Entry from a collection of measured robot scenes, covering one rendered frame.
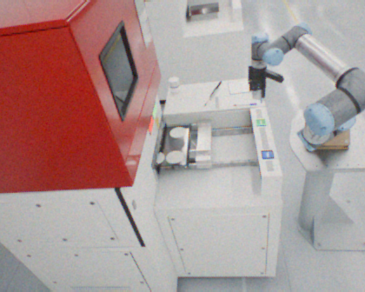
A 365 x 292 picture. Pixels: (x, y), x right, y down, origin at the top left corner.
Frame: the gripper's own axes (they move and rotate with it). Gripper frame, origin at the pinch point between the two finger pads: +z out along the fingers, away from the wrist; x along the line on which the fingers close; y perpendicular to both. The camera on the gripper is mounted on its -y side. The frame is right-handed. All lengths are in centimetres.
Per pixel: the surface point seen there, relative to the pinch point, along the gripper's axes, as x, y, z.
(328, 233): 12, -46, 109
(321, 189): 10, -35, 62
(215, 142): -1.7, 27.3, 28.7
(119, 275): 66, 80, 56
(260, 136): 11.2, 2.4, 14.7
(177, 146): 8, 48, 21
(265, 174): 38.6, 3.4, 14.7
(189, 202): 42, 41, 29
